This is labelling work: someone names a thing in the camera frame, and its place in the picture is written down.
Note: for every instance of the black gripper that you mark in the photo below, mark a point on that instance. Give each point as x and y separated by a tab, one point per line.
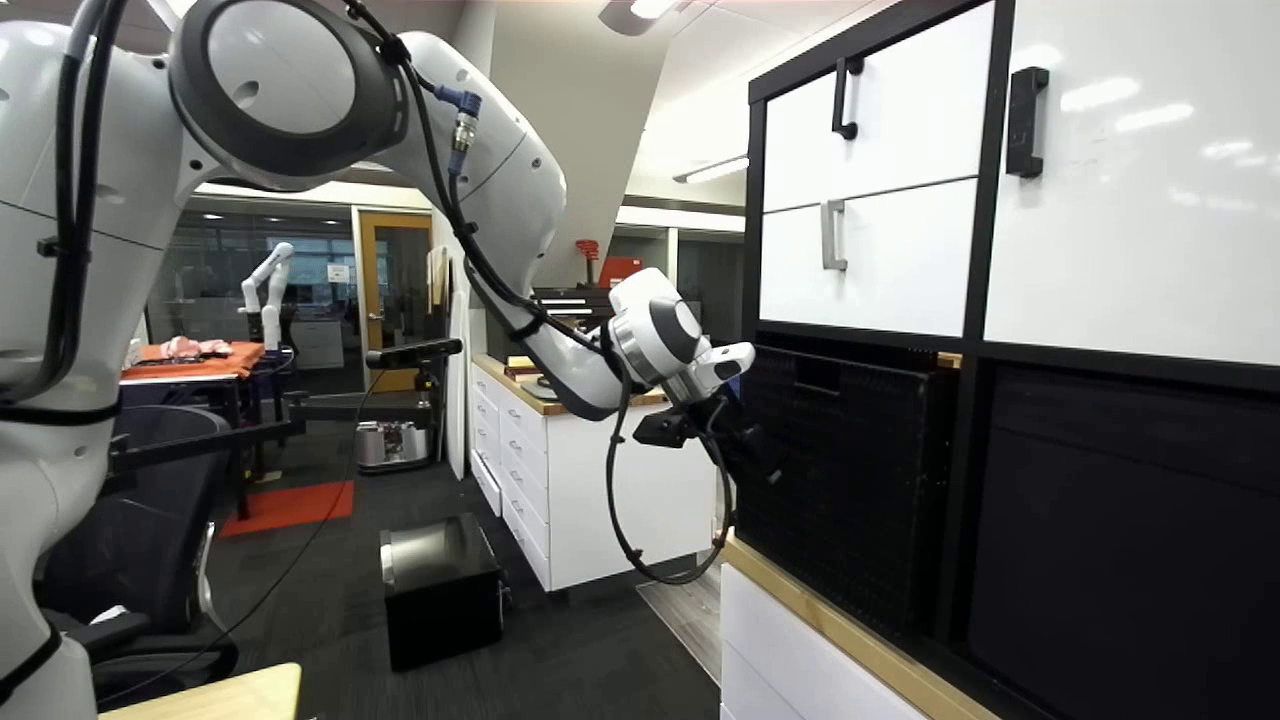
738	420

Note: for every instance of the black ribbed drawer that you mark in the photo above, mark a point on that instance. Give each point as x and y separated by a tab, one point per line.
852	492

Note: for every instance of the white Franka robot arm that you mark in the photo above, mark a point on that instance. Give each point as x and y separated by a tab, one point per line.
504	174

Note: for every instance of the small white robot arm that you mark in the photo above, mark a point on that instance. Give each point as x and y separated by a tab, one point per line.
270	287

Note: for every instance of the white wood-topped drawer cabinet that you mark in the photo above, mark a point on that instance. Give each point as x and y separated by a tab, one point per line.
627	504

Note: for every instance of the white counter with wood top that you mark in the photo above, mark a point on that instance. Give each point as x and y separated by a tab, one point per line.
774	653

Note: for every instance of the black framed storage cabinet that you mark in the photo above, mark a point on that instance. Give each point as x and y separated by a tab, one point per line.
984	243

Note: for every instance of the black box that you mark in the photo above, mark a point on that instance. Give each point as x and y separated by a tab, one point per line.
442	615

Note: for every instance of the black cabinet panel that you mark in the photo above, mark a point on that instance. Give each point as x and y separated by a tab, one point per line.
1132	533

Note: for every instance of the white storage bin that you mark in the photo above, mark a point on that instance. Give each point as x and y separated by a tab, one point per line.
389	444

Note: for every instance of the wooden framed glass door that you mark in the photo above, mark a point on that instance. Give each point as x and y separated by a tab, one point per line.
395	302

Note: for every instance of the white cabinet door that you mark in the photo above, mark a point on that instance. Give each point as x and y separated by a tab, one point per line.
1162	203

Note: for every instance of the red floor mat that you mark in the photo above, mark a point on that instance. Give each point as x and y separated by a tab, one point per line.
284	511

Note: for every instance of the table with orange cloth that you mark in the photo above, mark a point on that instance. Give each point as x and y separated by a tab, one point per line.
202	362

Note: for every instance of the light wood table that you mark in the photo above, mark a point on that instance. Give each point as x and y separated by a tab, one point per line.
225	699

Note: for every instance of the black office chair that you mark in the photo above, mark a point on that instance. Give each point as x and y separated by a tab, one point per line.
144	533

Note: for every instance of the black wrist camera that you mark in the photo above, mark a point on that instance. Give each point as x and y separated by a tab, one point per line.
669	425

